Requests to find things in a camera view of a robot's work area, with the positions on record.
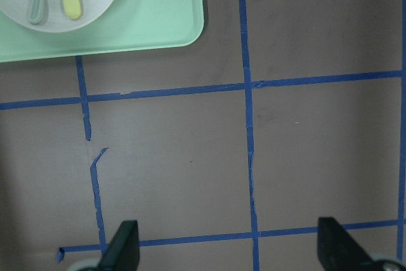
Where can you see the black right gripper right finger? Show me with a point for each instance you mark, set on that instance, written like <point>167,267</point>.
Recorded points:
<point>337,250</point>

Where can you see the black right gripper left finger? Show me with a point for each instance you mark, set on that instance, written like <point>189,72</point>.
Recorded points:
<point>123,253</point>

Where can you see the light green plastic tray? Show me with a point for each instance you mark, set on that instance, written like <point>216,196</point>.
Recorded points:
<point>127,25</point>

